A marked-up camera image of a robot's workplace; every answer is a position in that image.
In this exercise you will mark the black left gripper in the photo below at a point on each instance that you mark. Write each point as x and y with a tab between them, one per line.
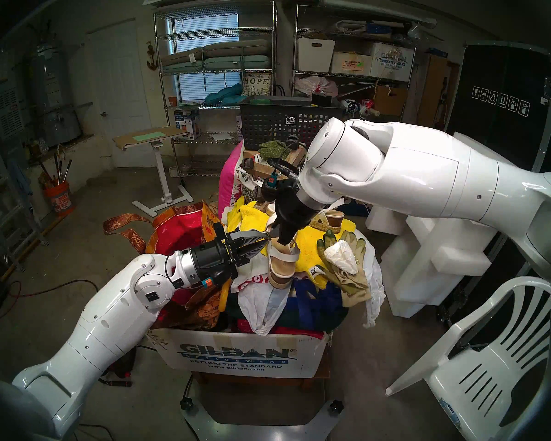
211	261

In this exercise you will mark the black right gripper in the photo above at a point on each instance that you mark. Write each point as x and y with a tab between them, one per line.
289	210

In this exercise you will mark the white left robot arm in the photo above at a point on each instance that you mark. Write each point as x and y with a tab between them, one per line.
105	316

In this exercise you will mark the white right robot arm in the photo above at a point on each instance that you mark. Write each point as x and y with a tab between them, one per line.
418	169

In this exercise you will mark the yellow terry towel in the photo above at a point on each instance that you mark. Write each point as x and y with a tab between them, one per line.
310	247

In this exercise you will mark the white crumpled cloth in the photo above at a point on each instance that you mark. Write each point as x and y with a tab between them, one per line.
342	257

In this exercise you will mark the white red-logo plastic bag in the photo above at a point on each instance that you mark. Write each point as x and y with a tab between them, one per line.
261	307

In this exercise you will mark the pink pillow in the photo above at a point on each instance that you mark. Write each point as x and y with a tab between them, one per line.
229	178

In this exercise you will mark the blue fabric bag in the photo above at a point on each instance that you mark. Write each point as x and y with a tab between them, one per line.
312	307

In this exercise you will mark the wooden cross caster dolly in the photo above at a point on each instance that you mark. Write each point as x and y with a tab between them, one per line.
261	170

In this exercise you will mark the red orange floral tote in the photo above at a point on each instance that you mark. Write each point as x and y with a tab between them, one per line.
179	228

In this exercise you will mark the beige green-tipped work glove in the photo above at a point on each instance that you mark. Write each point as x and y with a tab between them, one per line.
349	286

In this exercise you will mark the green knit glove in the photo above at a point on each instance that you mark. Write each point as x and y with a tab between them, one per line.
273	150

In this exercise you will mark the thin white plastic sheet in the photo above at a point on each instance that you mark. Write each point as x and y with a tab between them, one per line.
374	284

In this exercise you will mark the large white Gildan carton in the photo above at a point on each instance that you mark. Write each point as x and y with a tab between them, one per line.
238	353

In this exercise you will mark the white overbed table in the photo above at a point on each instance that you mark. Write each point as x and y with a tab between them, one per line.
163	178

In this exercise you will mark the black mesh basket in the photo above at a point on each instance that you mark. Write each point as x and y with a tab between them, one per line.
266	123

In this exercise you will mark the blue white appliance box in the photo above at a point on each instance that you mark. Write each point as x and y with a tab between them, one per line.
188	123

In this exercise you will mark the teal cushion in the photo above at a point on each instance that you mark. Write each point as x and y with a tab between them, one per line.
225	94

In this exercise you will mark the HOPE word sign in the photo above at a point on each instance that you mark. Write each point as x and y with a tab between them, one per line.
256	84

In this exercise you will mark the green bench cushion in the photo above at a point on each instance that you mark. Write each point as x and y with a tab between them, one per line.
229	63

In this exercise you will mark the white storage box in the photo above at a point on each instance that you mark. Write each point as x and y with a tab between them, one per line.
316	54

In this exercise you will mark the labelled cardboard box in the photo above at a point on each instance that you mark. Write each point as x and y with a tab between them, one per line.
351	63

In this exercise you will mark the white door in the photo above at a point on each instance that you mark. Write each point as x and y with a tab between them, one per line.
119	100

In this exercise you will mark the beige bench cushion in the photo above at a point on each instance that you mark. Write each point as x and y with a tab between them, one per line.
229	48

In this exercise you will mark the orange plastic bucket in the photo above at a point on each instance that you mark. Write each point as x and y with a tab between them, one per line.
59	199

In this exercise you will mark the small white Gildan carton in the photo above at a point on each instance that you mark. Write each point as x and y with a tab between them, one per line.
392	61

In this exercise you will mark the window with blinds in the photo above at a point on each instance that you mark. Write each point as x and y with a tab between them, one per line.
206	24

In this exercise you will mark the white plastic chair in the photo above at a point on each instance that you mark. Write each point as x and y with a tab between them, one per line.
463	380

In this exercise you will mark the aluminium step ladder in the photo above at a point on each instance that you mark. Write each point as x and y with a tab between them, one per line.
25	224

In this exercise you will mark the grey water heater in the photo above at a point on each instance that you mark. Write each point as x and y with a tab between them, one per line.
55	104

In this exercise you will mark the black flight case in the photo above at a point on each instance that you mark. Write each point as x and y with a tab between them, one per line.
500	77

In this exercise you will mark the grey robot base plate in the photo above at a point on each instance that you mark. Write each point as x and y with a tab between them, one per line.
257	433

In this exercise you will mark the anchor wall ornament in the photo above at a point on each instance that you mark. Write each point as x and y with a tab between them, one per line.
152	59

